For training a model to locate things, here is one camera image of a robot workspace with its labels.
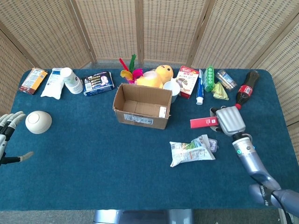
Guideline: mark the colourful feather shuttlecock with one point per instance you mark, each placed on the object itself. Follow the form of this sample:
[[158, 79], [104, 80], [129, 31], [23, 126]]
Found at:
[[135, 73]]

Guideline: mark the yellow green snack pouch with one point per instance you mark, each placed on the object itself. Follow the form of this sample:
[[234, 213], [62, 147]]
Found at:
[[220, 92]]

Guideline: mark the white soft pouch bag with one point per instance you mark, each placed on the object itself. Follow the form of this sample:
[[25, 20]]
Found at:
[[53, 84]]

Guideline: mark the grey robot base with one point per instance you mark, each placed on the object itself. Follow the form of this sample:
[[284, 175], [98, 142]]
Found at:
[[142, 217]]

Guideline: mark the woven wooden folding screen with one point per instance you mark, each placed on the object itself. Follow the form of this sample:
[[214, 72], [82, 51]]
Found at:
[[163, 28]]

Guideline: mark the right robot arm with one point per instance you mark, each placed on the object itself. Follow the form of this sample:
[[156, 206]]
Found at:
[[252, 158]]

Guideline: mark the green wet wipes pack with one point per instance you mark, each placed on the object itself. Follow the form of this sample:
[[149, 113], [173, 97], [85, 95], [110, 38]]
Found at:
[[209, 78]]

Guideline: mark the red white biscuit box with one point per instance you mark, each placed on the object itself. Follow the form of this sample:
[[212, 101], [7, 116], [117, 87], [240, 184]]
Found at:
[[188, 80]]

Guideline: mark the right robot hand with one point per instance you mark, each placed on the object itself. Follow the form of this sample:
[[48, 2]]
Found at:
[[230, 120]]

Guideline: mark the red and white carton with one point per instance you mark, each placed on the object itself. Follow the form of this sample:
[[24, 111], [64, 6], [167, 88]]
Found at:
[[202, 123]]

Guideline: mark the light blue paper cup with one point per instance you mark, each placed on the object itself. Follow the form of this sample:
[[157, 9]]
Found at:
[[174, 89]]

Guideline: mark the blue white toothpaste tube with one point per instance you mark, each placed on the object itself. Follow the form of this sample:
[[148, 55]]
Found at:
[[200, 87]]

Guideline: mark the white crinkled snack bag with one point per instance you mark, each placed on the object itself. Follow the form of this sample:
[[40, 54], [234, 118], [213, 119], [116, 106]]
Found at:
[[189, 152]]

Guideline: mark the stack of white paper cups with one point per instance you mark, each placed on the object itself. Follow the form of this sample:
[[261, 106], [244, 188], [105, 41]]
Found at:
[[73, 81]]

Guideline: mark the blue felt table cloth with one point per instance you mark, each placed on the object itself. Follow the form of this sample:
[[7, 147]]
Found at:
[[105, 163]]

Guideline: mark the beige upturned bowl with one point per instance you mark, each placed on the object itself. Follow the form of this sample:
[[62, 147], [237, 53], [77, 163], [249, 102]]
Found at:
[[38, 122]]

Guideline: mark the clear purple floss case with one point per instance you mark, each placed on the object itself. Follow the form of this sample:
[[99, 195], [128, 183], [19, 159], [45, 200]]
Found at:
[[213, 144]]

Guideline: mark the orange brown snack box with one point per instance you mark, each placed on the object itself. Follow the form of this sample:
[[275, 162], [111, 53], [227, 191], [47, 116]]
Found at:
[[32, 80]]

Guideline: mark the cola bottle with red cap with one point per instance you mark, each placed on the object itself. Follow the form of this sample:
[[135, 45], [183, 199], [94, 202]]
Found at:
[[245, 89]]

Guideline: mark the dark blue sanitary pad pack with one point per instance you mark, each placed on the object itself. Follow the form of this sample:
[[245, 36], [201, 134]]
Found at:
[[99, 84]]

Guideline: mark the yellow plush duck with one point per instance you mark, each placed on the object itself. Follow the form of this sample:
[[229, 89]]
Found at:
[[153, 78]]

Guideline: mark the brown cardboard shipping box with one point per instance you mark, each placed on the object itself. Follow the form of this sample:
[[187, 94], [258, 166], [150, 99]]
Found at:
[[140, 119]]

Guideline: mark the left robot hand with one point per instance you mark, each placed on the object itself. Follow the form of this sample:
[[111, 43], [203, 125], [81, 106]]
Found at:
[[8, 126]]

